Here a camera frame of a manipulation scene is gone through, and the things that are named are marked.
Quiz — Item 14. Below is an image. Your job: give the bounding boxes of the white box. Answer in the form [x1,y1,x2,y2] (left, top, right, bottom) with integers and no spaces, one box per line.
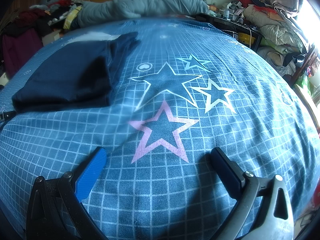
[41,29,64,47]

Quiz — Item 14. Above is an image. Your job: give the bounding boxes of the yellow cloth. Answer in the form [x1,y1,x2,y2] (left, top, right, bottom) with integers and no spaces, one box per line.
[62,5,83,30]

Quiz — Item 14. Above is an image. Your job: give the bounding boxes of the pile of pale quilts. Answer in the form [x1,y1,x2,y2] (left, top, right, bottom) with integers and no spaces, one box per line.
[244,5,310,75]

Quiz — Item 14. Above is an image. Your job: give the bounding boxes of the grey plush toy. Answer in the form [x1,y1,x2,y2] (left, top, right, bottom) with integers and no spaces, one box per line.
[37,0,65,10]

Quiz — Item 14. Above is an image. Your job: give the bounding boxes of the blue checked star bed sheet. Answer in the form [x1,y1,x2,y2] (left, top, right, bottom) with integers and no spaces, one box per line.
[0,15,320,240]

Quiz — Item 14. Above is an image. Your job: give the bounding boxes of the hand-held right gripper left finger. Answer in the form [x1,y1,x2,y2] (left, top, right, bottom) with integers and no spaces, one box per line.
[25,146,108,240]

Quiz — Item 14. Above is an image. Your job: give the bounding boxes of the dark blue denim pants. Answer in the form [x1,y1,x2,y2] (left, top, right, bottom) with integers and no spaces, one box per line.
[11,31,140,113]

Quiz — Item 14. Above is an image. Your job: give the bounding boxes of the maroon cloth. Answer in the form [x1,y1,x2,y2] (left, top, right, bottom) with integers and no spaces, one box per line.
[1,27,44,78]

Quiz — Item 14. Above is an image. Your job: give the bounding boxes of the grey quilt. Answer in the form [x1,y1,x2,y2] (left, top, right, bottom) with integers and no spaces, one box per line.
[76,0,209,28]

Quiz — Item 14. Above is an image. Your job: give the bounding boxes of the dark bedside table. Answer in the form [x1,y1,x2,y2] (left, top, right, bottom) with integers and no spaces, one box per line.
[195,12,263,53]

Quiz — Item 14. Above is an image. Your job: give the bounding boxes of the white cable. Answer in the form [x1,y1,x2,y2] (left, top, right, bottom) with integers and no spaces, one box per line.
[220,20,253,48]

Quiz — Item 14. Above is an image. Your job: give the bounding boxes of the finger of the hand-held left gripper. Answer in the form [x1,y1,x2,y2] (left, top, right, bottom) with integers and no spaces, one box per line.
[0,110,17,132]

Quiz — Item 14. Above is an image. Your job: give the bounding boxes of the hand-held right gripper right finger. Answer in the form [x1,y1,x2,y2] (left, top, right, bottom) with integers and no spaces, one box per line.
[210,147,294,240]

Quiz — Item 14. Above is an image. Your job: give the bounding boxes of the yellow bowl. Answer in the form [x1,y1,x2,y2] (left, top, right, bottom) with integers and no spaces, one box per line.
[237,32,257,44]

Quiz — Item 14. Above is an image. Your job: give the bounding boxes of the pile of dark clothes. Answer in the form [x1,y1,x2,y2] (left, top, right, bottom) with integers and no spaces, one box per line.
[1,0,84,38]

